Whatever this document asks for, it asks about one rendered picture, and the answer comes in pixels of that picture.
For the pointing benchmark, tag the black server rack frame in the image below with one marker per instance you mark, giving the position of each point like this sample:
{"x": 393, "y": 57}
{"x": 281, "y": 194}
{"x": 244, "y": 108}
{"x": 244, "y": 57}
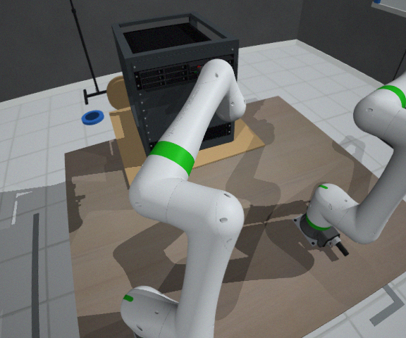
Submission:
{"x": 156, "y": 108}

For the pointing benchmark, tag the tan wooden board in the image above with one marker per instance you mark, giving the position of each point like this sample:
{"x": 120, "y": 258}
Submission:
{"x": 133, "y": 154}

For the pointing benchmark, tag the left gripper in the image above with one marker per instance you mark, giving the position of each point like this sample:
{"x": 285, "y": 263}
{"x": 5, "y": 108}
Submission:
{"x": 199, "y": 71}

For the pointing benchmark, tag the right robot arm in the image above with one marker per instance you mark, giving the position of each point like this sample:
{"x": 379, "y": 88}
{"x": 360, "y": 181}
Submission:
{"x": 382, "y": 113}

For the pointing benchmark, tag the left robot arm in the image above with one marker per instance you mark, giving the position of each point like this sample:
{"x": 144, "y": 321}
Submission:
{"x": 211, "y": 218}

